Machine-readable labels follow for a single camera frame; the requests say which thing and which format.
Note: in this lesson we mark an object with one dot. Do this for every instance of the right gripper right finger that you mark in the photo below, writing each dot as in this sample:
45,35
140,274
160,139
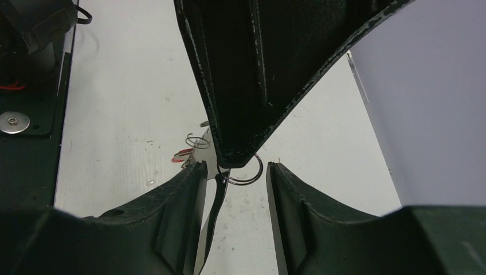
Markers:
316,234

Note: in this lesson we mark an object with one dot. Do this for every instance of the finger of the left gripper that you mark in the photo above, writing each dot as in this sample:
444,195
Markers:
301,40
220,42

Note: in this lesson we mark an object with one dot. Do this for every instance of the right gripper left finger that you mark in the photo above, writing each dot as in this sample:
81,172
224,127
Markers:
156,233

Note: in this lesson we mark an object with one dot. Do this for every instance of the red key tag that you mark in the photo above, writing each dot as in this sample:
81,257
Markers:
185,155

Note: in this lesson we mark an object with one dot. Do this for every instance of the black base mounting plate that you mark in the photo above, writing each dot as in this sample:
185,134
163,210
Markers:
29,164

